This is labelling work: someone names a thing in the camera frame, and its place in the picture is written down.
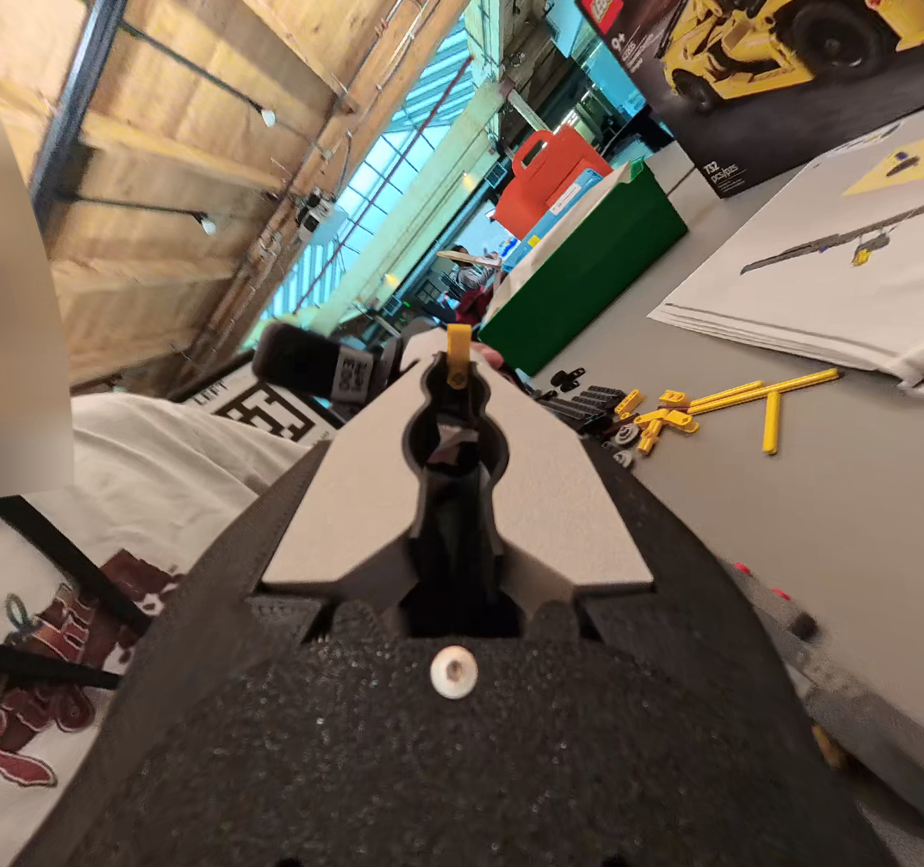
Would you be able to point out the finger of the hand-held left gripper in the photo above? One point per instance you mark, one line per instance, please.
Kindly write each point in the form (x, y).
(426, 344)

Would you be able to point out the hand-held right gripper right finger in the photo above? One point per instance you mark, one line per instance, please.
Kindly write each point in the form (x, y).
(570, 513)

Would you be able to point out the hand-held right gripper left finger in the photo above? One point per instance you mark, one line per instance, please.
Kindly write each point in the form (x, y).
(346, 513)

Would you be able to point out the short yellow lego beam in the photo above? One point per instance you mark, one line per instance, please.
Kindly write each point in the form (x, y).
(457, 351)

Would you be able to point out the long grey lego beam assembly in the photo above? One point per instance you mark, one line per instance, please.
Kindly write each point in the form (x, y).
(830, 679)

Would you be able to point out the instruction booklet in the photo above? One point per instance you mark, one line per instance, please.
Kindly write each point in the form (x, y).
(830, 289)

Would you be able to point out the light grey round lego piece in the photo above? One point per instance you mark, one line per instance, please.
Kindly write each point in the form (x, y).
(623, 458)
(626, 436)

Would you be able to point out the stack of long black lego beams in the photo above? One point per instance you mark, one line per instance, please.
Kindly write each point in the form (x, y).
(585, 405)

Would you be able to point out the small black lego beam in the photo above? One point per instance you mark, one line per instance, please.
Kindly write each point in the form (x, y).
(567, 376)

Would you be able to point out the cluster of yellow lego pieces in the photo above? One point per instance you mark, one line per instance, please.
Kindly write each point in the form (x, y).
(722, 398)

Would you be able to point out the lego set box with yellow car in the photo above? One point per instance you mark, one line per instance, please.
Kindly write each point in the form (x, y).
(758, 51)

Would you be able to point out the person's left hand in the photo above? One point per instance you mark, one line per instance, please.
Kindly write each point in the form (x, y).
(492, 358)

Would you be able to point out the black framed marker sign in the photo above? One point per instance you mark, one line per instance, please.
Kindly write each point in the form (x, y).
(274, 405)

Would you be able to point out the small wooden board on stand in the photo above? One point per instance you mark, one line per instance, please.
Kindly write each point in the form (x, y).
(469, 257)

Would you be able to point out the white ceiling device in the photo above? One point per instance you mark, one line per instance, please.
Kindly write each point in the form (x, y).
(317, 214)

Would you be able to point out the ceiling spot lamp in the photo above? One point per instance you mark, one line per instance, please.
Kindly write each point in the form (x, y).
(268, 116)
(208, 223)

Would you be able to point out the white paper sheet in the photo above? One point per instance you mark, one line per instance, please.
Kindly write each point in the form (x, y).
(563, 239)

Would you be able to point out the green plastic bin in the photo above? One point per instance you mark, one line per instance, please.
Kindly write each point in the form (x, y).
(599, 282)

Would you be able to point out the light blue package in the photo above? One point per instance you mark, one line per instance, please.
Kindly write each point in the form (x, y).
(570, 203)

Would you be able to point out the orange plastic case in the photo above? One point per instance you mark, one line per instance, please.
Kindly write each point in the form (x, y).
(548, 167)

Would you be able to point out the black ceiling pipe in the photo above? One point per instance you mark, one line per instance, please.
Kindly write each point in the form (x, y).
(79, 73)

